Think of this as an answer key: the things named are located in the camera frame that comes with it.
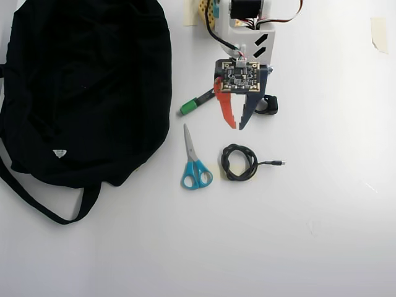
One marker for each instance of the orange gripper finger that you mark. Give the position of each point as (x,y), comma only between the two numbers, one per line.
(226,108)

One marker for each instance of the blue-grey gripper finger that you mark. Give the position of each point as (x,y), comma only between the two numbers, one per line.
(250,108)

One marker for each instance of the green board marker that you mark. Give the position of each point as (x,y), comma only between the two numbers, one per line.
(188,107)

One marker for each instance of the yellow perforated robot base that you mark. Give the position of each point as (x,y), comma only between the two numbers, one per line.
(202,15)

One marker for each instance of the white and teal robot arm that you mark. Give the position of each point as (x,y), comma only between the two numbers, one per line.
(241,35)

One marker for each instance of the black fabric bag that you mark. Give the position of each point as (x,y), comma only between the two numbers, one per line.
(77,92)

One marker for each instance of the long beige tape strip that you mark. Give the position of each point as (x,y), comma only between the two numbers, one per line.
(191,15)

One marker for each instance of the short beige tape strip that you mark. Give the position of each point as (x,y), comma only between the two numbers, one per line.
(380,34)

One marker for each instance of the bare camera circuit board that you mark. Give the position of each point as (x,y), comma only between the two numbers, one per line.
(238,77)

